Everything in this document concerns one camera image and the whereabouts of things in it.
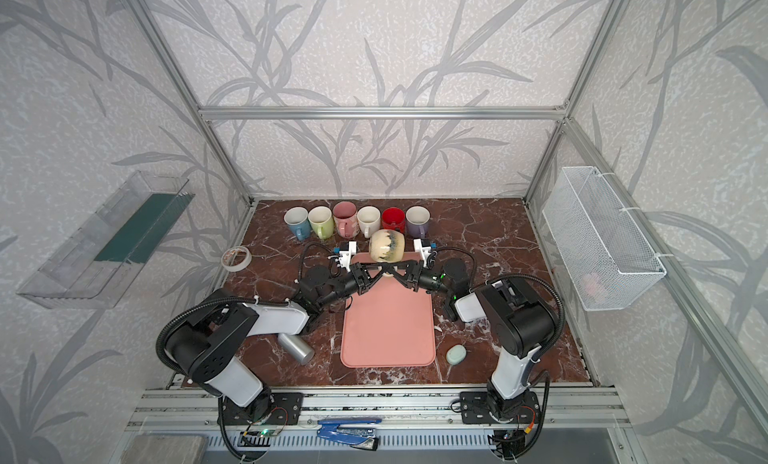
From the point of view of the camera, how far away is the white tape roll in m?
1.03

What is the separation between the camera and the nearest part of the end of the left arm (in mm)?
679

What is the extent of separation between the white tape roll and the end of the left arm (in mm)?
430

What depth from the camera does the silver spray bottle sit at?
0.81m
